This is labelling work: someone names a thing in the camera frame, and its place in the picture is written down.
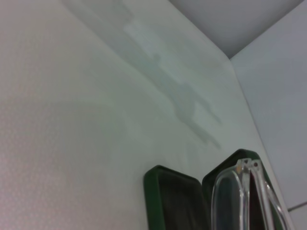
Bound green glasses case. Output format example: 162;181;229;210
143;148;279;230

